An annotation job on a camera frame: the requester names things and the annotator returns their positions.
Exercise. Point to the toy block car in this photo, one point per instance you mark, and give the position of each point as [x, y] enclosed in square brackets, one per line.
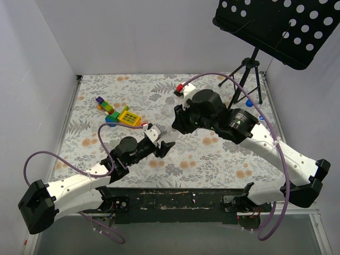
[104, 105]

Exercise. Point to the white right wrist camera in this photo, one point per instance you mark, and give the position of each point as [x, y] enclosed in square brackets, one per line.
[186, 93]

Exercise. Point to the black music stand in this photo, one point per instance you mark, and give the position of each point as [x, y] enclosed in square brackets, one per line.
[289, 31]

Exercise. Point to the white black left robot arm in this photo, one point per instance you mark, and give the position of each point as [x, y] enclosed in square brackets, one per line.
[44, 203]

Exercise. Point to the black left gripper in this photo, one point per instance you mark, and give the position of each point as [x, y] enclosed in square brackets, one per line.
[159, 149]

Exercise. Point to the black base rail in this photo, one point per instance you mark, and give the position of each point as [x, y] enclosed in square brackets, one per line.
[161, 205]

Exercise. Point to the yellow window toy block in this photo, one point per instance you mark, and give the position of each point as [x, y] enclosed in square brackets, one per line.
[129, 118]

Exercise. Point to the clear bottle blue label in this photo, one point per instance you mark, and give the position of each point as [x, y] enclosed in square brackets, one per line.
[249, 103]

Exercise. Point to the green blue toy blocks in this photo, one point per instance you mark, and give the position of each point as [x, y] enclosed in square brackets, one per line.
[114, 116]

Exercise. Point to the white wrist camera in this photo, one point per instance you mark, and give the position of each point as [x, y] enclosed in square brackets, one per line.
[186, 93]
[153, 133]

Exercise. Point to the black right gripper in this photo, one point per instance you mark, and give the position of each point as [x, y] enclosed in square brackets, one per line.
[179, 120]

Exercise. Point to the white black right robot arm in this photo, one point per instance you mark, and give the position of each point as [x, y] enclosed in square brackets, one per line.
[305, 175]

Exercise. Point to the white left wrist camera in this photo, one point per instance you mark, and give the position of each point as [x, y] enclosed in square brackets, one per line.
[153, 133]

